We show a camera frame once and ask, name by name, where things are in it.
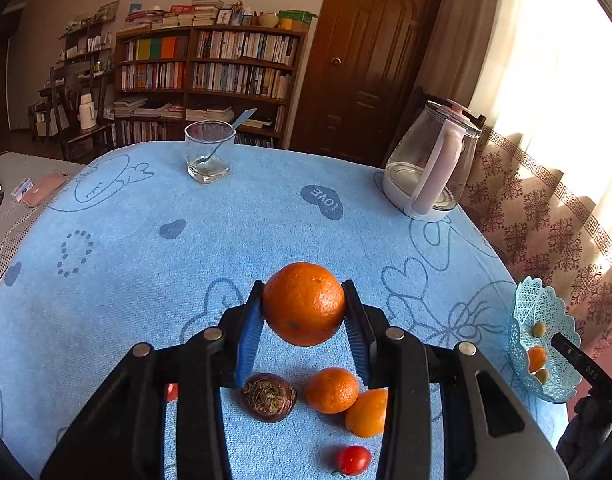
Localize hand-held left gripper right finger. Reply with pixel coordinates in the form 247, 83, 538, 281
342, 280, 569, 480

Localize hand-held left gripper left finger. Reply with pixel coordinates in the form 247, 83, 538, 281
40, 280, 265, 480

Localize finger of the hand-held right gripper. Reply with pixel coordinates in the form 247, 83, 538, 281
552, 332, 612, 398

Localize small orange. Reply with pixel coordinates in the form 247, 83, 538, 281
344, 388, 390, 438
527, 346, 549, 373
305, 367, 360, 415

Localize large orange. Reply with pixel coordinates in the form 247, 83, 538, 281
262, 262, 347, 347

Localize light blue lace basket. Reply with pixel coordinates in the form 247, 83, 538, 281
508, 276, 582, 404

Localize blue printed blanket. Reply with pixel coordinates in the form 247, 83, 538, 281
0, 141, 569, 480

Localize patterned beige curtain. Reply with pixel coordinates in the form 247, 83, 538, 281
421, 0, 612, 386

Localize clear glass cup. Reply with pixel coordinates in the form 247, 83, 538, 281
184, 120, 236, 184

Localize metal spoon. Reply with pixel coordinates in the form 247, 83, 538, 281
193, 108, 258, 167

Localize pink case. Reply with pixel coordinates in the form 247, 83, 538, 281
23, 172, 67, 207

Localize grey woven cloth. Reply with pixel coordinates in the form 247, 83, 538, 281
0, 152, 87, 301

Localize rows of shelved books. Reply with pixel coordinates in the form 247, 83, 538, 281
121, 31, 299, 147

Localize brown wooden door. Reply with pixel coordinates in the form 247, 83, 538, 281
289, 0, 449, 167

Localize white thermos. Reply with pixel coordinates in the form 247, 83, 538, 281
77, 93, 98, 131

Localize dark wooden bookshelf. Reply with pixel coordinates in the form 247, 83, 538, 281
114, 25, 308, 150

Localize green box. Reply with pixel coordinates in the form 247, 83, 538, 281
278, 10, 318, 32

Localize open wooden shelf rack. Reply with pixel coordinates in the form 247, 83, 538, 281
56, 15, 119, 111

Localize stacks of lying books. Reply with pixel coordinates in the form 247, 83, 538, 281
121, 0, 224, 31

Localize glass kettle with pink handle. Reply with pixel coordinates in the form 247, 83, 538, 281
382, 100, 483, 222

